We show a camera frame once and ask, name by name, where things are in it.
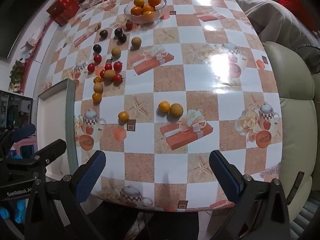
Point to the dark cabinet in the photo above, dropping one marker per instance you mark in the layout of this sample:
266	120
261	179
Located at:
15	107

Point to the tan longan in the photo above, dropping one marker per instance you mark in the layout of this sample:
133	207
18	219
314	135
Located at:
116	52
109	74
176	110
136	42
98	87

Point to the grey sofa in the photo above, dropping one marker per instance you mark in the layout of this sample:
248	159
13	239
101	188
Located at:
277	20

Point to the pink plastic stool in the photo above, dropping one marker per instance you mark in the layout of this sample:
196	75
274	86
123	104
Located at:
23	146

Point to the white rectangular tray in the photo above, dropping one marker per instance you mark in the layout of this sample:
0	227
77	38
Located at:
52	120

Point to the yellow cherry tomato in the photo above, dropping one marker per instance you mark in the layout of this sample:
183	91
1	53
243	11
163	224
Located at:
96	96
123	116
97	80
163	106

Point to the green potted plant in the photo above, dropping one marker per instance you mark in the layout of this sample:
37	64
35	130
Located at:
16	75

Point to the checkered printed tablecloth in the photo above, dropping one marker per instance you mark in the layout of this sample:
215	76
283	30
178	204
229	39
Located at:
200	85

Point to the dark purple cherry tomato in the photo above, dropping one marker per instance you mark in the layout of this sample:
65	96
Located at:
103	33
118	31
122	38
97	48

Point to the person's left hand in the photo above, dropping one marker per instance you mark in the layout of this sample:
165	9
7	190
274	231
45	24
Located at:
18	211

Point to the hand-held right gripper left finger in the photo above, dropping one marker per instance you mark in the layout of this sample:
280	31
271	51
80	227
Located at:
92	173

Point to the large red gift box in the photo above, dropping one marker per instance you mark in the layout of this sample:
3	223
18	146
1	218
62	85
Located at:
63	5

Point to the red cushion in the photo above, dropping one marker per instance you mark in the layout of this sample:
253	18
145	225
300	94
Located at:
290	3

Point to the mandarin orange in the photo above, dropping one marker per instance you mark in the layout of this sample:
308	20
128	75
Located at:
154	0
136	10
148	8
139	2
148	16

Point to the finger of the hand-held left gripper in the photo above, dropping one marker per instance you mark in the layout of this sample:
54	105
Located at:
23	132
48	151

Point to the red cherry tomato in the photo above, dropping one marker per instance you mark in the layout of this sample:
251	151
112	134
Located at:
129	25
97	58
91	67
108	66
117	66
102	73
118	78

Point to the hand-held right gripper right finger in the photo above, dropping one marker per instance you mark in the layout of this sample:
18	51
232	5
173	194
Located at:
224	177

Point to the clear glass bowl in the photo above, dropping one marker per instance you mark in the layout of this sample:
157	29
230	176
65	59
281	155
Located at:
159	17

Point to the cream leather chair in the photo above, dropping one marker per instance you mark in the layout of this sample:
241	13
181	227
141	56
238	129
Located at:
295	120

